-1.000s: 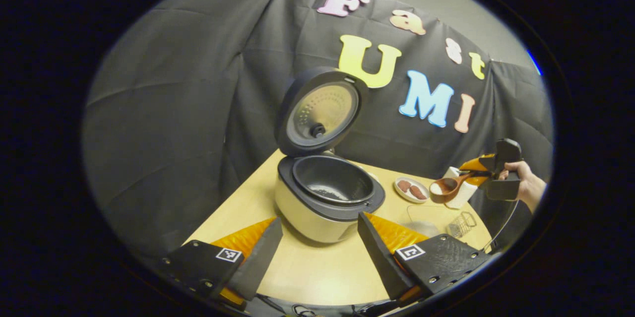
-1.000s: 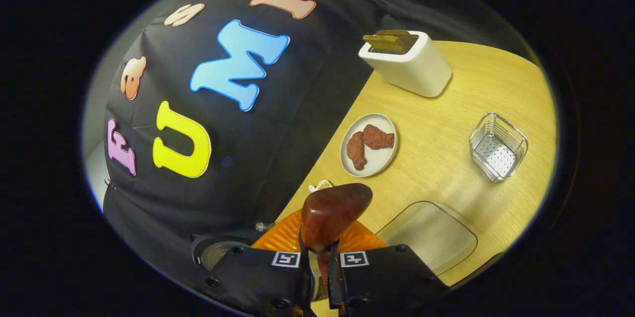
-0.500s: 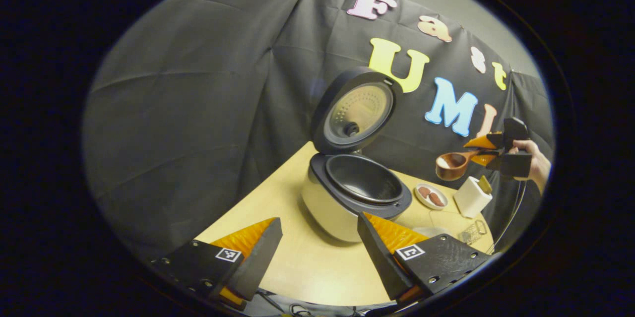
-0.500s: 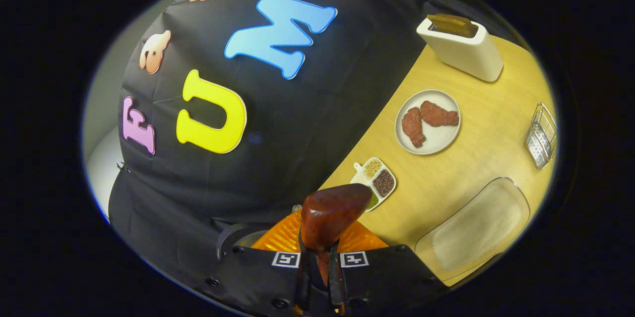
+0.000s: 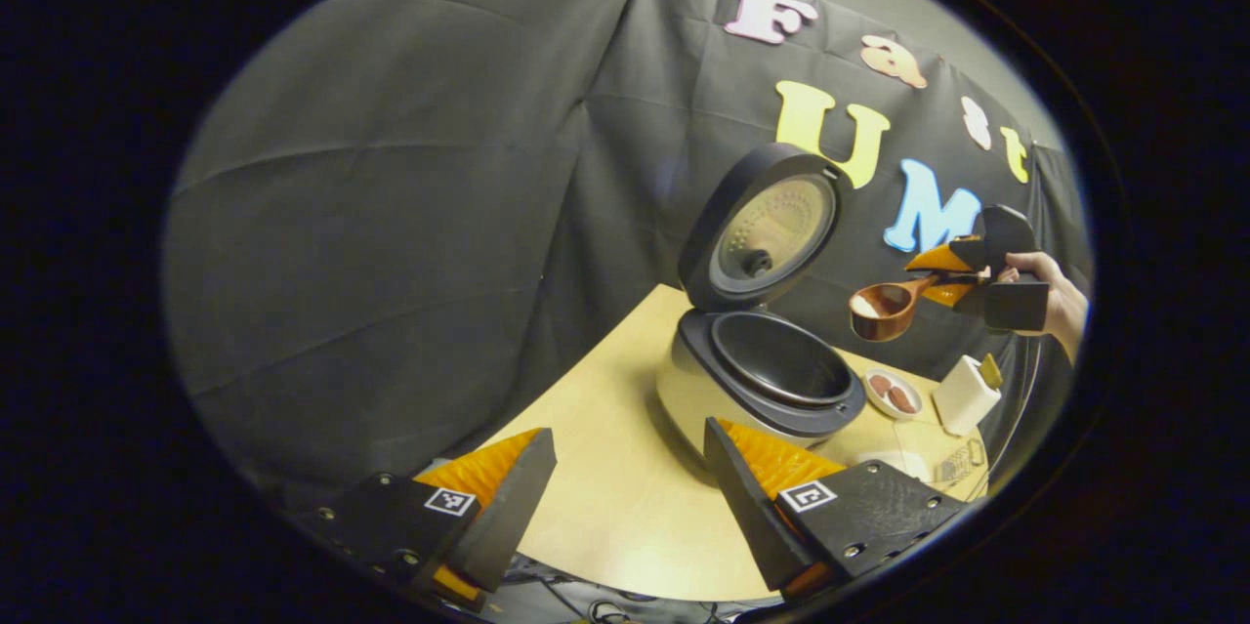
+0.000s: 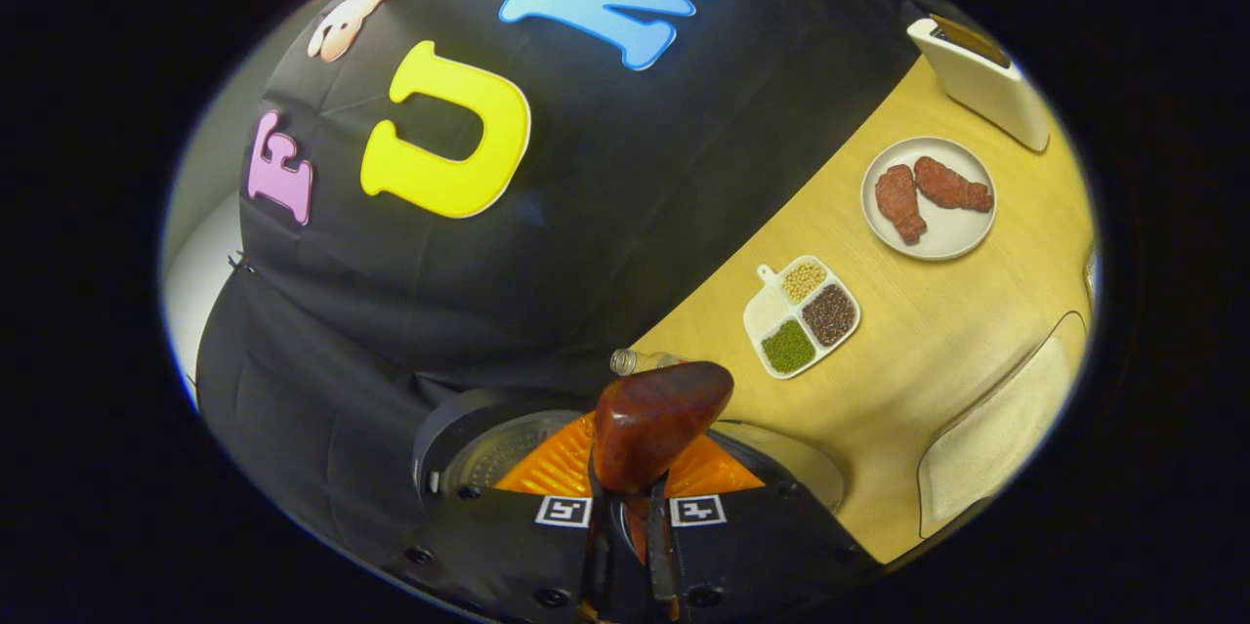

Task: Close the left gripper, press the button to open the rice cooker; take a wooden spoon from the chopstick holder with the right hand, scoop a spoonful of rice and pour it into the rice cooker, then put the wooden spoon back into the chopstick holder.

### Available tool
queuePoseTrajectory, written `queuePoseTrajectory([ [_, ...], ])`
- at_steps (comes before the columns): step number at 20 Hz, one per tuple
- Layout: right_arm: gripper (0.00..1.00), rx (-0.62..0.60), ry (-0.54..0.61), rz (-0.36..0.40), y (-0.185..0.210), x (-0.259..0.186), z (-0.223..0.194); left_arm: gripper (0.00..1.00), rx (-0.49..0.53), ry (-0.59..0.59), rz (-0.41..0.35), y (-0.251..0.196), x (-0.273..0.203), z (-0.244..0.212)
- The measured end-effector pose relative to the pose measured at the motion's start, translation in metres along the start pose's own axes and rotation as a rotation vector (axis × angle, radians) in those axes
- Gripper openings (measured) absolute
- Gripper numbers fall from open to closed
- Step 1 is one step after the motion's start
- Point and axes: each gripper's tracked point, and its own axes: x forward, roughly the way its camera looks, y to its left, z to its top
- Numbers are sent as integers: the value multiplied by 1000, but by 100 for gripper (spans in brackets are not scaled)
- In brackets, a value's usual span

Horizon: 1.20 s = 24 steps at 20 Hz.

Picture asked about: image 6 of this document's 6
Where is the white toaster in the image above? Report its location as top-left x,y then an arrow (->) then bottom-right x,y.
906,14 -> 1052,153

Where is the small glass bottle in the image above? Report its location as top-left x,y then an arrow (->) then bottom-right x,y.
610,348 -> 687,377

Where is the clear rice container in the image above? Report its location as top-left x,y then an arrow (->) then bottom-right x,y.
916,312 -> 1088,539

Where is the black rice cooker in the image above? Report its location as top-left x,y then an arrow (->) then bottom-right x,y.
410,390 -> 847,547

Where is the brown wooden spoon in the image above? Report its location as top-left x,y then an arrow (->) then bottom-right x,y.
591,360 -> 735,566

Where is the round white plate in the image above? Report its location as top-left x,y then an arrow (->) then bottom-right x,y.
861,136 -> 997,262

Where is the divided white bean dish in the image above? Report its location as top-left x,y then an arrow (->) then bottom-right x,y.
742,255 -> 862,381

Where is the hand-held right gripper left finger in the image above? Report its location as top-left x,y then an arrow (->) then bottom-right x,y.
391,412 -> 599,624

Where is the brown toast slice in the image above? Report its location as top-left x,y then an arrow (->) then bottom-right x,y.
928,14 -> 1013,69

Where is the red-brown meat piece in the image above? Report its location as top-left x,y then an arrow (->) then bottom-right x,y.
875,165 -> 927,245
914,156 -> 994,213

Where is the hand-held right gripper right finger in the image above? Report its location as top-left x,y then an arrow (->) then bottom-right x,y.
645,434 -> 880,624

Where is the black backdrop cloth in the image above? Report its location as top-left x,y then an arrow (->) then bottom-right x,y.
195,0 -> 924,547

